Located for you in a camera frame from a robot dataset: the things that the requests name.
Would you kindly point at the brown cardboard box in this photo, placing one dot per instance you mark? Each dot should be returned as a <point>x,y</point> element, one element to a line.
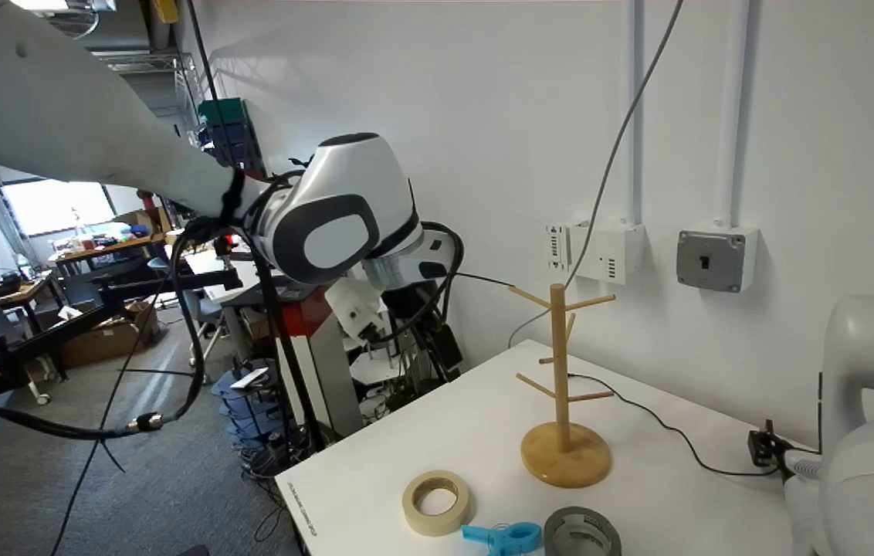
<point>95,341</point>

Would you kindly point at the teal blue box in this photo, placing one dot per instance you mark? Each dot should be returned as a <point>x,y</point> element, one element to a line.
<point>229,129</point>

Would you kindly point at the grey wall junction box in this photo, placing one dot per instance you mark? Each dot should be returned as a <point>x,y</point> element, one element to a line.
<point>715,257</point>

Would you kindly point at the black tripod pole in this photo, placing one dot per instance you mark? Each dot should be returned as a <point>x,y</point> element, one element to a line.
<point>284,359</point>

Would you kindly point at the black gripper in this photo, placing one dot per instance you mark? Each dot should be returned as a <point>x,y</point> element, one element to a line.
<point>421,318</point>

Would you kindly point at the bright window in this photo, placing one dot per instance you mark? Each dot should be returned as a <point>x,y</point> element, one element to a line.
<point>54,205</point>

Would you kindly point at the black stand with white discs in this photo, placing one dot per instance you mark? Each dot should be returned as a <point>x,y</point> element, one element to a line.
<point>406,367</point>

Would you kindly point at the office swivel chair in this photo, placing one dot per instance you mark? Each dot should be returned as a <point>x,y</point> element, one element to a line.
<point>210,327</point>

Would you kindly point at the yellow hanging object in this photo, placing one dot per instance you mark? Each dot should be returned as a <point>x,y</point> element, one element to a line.
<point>163,10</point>

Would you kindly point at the white curved cylindrical object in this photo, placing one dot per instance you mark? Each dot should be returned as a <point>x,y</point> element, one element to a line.
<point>868,453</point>

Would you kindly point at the plain white wall box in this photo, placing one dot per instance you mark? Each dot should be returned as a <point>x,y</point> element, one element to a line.
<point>608,250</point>

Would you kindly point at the cream masking tape roll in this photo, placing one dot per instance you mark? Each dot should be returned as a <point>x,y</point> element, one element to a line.
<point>409,505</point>

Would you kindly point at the blue plastic crate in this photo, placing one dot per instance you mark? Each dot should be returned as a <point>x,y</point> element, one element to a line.
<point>252,411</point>

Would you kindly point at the grey vertical wall conduit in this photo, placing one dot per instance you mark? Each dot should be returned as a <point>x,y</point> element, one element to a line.
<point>636,103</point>
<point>746,103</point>

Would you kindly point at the wooden peg holder stand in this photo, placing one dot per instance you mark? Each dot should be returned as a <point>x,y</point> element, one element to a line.
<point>564,453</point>

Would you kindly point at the red white machine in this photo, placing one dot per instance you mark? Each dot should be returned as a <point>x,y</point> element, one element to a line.
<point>307,359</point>

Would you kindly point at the white wall box with arrows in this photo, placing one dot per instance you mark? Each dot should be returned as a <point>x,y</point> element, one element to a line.
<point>561,249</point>

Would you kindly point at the small black connector device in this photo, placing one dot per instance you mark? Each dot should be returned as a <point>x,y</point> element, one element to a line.
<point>763,449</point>

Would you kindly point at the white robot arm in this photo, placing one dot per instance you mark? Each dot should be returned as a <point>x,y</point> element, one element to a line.
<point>95,113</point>

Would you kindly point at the blue plastic clip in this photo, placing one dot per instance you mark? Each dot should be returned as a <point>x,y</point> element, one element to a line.
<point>502,537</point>

